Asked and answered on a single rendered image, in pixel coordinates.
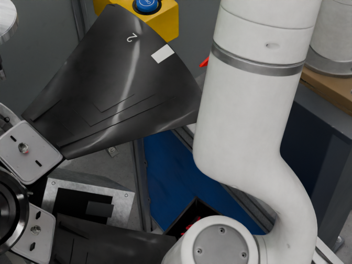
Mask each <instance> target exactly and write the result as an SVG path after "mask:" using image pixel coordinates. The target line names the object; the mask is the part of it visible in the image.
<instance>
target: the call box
mask: <svg viewBox="0 0 352 264"><path fill-rule="evenodd" d="M157 1H158V6H157V8H156V9H155V10H153V11H151V12H142V11H140V10H139V9H138V8H137V6H136V0H93V4H94V11H95V13H96V14H97V16H99V15H100V13H101V12H102V11H103V9H104V8H105V6H106V5H107V4H118V5H120V6H122V7H124V8H125V9H127V10H129V11H130V12H132V13H133V14H134V15H136V16H137V17H139V18H140V19H141V20H143V21H144V22H145V23H146V24H147V25H149V26H150V27H151V28H152V29H153V30H154V31H155V32H157V33H158V34H159V35H160V36H161V37H162V38H163V39H164V40H165V41H166V42H169V41H171V40H173V39H174V38H176V37H178V35H179V6H178V4H177V2H176V1H175V0H162V1H160V0H157Z"/></svg>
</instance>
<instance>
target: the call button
mask: <svg viewBox="0 0 352 264"><path fill-rule="evenodd" d="M136 6H137V8H138V9H139V10H140V11H142V12H151V11H153V10H155V9H156V8H157V6H158V1H157V0H136Z"/></svg>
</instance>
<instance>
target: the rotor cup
mask: <svg viewBox="0 0 352 264"><path fill-rule="evenodd" d="M28 220H29V200H28V196H27V193H26V191H25V189H24V187H23V185H22V184H21V183H20V182H19V180H18V179H17V178H16V177H14V176H13V175H12V174H11V172H10V171H9V170H8V169H7V168H6V167H5V166H4V165H3V164H2V163H1V162H0V255H2V254H4V253H5V252H7V251H8V250H10V249H11V248H12V247H13V246H14V245H15V244H16V243H17V242H18V241H19V240H20V238H21V236H22V235H23V233H24V231H25V229H26V227H27V224H28Z"/></svg>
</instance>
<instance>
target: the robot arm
mask: <svg viewBox="0 0 352 264"><path fill-rule="evenodd" d="M303 66H306V67H307V68H309V69H310V70H312V71H314V72H316V73H319V74H322V75H325V76H330V77H334V78H352V0H221V2H220V5H219V10H218V15H217V20H216V25H215V30H214V36H213V40H212V45H211V51H210V56H209V60H208V65H207V70H206V76H205V81H204V87H203V92H202V98H201V103H200V108H199V113H198V117H197V122H196V128H195V133H194V139H193V159H194V162H195V164H196V166H197V167H198V169H199V170H200V171H201V172H202V173H204V174H205V175H207V176H208V177H210V178H211V179H213V180H216V181H218V182H220V183H223V184H225V185H228V186H231V187H233V188H236V189H238V190H240V191H243V192H245V193H248V194H250V195H252V196H254V197H256V198H257V199H259V200H261V201H263V202H264V203H266V204H267V205H269V206H270V207H271V208H272V209H273V210H274V211H275V212H276V218H275V222H274V226H273V228H272V230H271V232H269V233H268V234H266V235H252V234H251V233H250V231H249V230H248V229H247V228H246V227H245V226H244V225H243V224H242V223H240V222H238V221H237V220H235V219H233V218H230V217H227V216H221V215H214V216H208V217H205V218H203V219H201V220H199V221H197V222H196V223H194V224H193V225H192V226H191V227H190V228H189V229H188V230H187V231H186V232H185V234H184V235H183V236H182V237H181V238H180V239H179V240H178V241H177V242H176V243H175V244H174V245H173V247H172V248H171V249H170V250H169V251H168V252H167V253H166V255H165V256H164V258H163V260H162V262H161V264H311V262H312V258H313V255H314V250H315V246H316V241H317V220H316V215H315V211H314V208H313V205H312V202H311V200H310V198H309V196H308V194H307V192H306V190H305V188H304V186H303V184H302V183H301V181H300V180H299V178H298V177H297V176H296V174H295V173H294V172H293V170H292V169H291V168H290V167H289V166H288V164H287V163H286V162H285V161H284V160H283V159H282V157H281V155H280V145H281V141H282V137H283V134H284V130H285V127H286V124H287V121H288V117H289V113H290V110H291V107H292V103H293V100H294V96H295V93H296V90H297V87H298V83H299V80H300V76H301V73H302V70H303Z"/></svg>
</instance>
